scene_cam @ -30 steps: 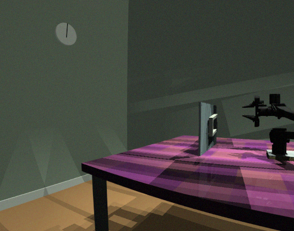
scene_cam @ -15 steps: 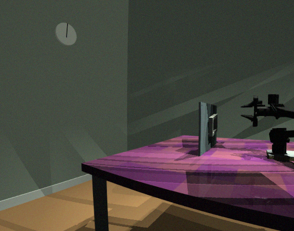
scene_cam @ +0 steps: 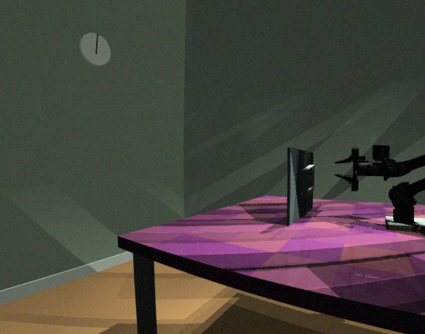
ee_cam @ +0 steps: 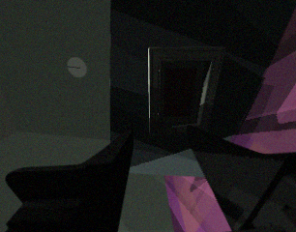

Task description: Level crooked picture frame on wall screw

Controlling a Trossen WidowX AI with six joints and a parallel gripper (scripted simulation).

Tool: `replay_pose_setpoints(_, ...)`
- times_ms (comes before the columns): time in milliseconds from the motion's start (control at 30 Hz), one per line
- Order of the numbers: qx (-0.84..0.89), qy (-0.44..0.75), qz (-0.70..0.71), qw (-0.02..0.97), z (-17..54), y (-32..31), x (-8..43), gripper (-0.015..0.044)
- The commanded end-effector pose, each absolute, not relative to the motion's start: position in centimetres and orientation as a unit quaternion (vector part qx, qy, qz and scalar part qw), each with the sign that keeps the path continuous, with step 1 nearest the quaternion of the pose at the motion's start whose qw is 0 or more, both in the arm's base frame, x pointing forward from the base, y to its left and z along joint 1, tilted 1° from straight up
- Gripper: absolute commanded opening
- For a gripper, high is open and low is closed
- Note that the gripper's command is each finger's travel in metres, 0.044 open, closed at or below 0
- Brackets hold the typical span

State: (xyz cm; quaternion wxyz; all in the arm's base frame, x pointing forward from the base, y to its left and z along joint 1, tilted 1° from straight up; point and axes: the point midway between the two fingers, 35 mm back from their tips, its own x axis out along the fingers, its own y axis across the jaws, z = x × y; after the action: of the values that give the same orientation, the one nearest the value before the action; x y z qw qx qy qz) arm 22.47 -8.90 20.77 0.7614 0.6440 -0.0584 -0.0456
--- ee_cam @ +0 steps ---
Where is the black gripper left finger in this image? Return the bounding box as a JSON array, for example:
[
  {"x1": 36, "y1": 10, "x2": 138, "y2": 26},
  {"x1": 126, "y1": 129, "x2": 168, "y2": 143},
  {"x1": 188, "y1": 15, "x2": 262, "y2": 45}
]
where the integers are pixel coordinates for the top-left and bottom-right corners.
[{"x1": 5, "y1": 128, "x2": 133, "y2": 232}]

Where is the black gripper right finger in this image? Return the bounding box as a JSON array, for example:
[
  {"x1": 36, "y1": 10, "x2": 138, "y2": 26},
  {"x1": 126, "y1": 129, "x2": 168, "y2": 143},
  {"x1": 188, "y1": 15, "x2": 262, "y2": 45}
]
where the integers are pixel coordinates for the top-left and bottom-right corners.
[{"x1": 186, "y1": 125, "x2": 296, "y2": 231}]

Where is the dark picture frame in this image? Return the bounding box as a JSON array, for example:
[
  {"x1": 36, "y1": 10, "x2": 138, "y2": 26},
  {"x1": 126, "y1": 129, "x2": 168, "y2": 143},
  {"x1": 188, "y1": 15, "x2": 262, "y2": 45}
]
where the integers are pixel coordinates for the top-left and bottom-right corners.
[{"x1": 148, "y1": 47, "x2": 225, "y2": 136}]

